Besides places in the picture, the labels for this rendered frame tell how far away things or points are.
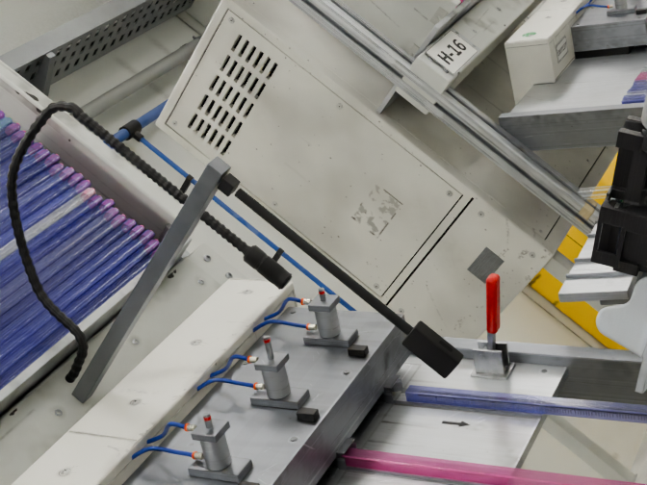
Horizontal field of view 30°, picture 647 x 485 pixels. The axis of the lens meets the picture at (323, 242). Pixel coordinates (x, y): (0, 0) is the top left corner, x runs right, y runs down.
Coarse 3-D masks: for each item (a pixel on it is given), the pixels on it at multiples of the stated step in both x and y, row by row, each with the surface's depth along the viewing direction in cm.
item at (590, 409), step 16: (416, 400) 117; (432, 400) 116; (448, 400) 115; (464, 400) 114; (480, 400) 114; (496, 400) 113; (512, 400) 112; (528, 400) 112; (544, 400) 111; (560, 400) 111; (576, 400) 110; (592, 400) 110; (576, 416) 110; (592, 416) 109; (608, 416) 108; (624, 416) 107; (640, 416) 107
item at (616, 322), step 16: (640, 288) 97; (624, 304) 97; (640, 304) 97; (608, 320) 98; (624, 320) 97; (640, 320) 97; (608, 336) 97; (624, 336) 97; (640, 336) 97; (640, 352) 96; (640, 368) 96; (640, 384) 97
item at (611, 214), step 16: (624, 128) 95; (640, 128) 96; (624, 144) 95; (640, 144) 94; (624, 160) 97; (640, 160) 95; (624, 176) 98; (640, 176) 96; (608, 192) 98; (624, 192) 98; (640, 192) 96; (608, 208) 96; (624, 208) 96; (640, 208) 96; (608, 224) 98; (624, 224) 96; (640, 224) 96; (608, 240) 98; (624, 240) 97; (640, 240) 97; (592, 256) 99; (608, 256) 98; (624, 256) 98; (640, 256) 97; (624, 272) 98
